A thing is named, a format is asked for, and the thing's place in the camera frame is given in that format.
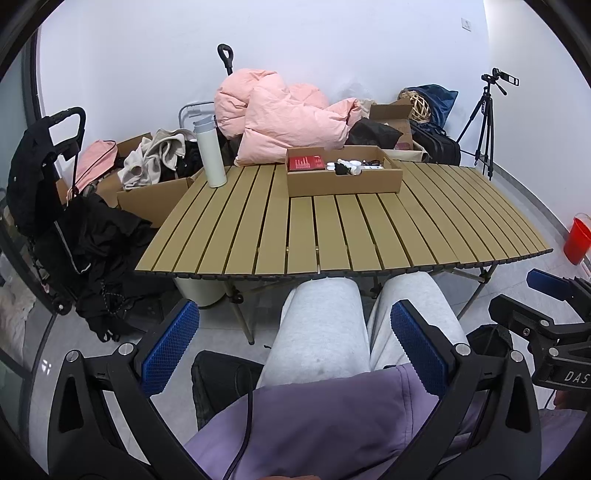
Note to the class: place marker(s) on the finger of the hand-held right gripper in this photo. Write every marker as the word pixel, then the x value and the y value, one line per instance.
pixel 521 321
pixel 549 282

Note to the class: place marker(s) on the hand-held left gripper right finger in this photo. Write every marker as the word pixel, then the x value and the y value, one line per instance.
pixel 418 350

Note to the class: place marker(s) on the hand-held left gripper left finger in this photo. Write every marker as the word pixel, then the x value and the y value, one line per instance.
pixel 171 350

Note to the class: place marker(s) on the shallow cardboard box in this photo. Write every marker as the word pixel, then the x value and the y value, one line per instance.
pixel 344 184

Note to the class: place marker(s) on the clear plastic cup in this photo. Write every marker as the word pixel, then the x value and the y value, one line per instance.
pixel 354 162

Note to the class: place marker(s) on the red bucket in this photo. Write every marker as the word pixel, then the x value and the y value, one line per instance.
pixel 577 240

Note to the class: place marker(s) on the person's right leg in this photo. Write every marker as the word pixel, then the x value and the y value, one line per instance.
pixel 415 290

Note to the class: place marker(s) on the person's leg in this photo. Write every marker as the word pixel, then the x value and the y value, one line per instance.
pixel 318 327
pixel 415 290

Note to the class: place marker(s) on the white cylindrical bin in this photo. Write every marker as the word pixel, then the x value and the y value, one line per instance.
pixel 198 290

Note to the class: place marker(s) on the person's left leg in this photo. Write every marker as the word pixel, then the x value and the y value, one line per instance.
pixel 318 327

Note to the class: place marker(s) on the purple hoodie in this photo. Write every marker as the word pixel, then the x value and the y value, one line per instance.
pixel 332 424

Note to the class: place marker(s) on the black jacket pile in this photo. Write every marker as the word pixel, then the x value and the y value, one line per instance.
pixel 101 249

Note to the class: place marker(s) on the large cardboard box with clothes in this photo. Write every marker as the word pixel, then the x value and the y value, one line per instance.
pixel 147 203

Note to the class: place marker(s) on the white cloth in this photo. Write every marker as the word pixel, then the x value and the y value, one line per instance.
pixel 14 318

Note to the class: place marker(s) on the black tripod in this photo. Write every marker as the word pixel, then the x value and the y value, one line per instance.
pixel 485 124

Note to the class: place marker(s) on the black suitcase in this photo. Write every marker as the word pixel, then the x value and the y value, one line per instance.
pixel 438 145

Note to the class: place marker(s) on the black garment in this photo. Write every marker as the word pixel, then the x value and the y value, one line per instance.
pixel 187 161

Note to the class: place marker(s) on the beige clothes pile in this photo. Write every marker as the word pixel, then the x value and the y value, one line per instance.
pixel 152 157

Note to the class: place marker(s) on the white thermos bottle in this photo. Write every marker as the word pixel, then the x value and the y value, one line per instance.
pixel 210 157

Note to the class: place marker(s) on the pink backpack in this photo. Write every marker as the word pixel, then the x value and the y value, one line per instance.
pixel 97 166

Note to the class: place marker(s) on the blue bag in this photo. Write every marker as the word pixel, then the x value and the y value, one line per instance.
pixel 438 99

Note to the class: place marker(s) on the black stroller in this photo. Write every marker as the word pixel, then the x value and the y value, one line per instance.
pixel 32 184

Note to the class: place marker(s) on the red flat box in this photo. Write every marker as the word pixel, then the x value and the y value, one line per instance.
pixel 305 163

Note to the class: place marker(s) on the wicker ball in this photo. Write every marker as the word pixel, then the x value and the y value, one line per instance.
pixel 415 107

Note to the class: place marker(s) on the black cloth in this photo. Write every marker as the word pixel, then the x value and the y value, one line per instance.
pixel 374 134

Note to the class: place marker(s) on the open brown cardboard box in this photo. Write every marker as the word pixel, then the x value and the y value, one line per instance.
pixel 392 113

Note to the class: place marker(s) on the pink duvet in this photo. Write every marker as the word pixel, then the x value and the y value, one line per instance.
pixel 277 120

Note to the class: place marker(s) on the grey metal tube frame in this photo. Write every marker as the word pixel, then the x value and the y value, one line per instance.
pixel 189 108

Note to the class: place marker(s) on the white wall socket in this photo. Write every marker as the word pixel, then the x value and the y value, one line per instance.
pixel 466 24

